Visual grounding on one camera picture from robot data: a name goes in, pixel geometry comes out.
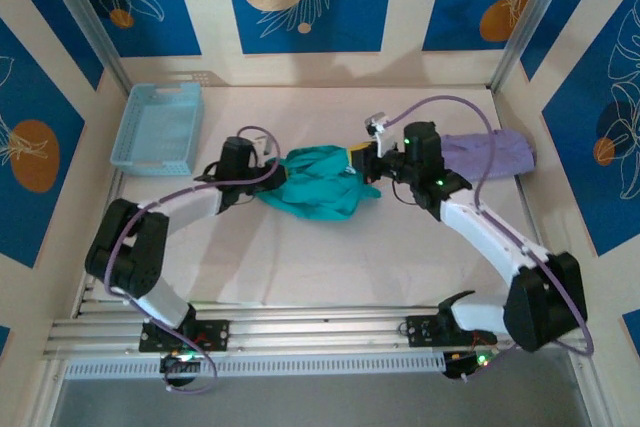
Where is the teal t-shirt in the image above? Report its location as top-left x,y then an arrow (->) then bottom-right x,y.
255,144 -> 382,223

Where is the light blue perforated basket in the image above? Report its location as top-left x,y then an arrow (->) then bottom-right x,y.
109,81 -> 206,178

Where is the folded purple cloth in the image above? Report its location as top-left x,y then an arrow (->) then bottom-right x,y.
439,127 -> 537,183

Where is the black controller board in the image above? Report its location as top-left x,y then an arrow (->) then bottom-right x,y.
158,350 -> 207,389
441,349 -> 496,382

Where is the grey metal panel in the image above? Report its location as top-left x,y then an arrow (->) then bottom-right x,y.
49,377 -> 594,427

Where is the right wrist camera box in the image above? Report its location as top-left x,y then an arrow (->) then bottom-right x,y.
363,111 -> 397,156

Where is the thin black right gripper wire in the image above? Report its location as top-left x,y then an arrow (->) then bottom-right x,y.
391,179 -> 419,207

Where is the perforated metal bracket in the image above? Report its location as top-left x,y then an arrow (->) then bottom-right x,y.
169,68 -> 227,89

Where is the aluminium rail frame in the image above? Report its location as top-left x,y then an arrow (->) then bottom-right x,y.
42,166 -> 596,361

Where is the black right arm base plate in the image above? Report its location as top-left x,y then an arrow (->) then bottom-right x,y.
406,314 -> 499,348

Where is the aluminium corner post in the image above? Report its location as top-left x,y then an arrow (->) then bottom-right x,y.
488,0 -> 576,93
37,0 -> 135,94

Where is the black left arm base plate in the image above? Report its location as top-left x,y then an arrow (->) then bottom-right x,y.
138,319 -> 231,353

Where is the white slotted cable duct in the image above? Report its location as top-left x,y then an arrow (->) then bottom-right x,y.
64,350 -> 447,381

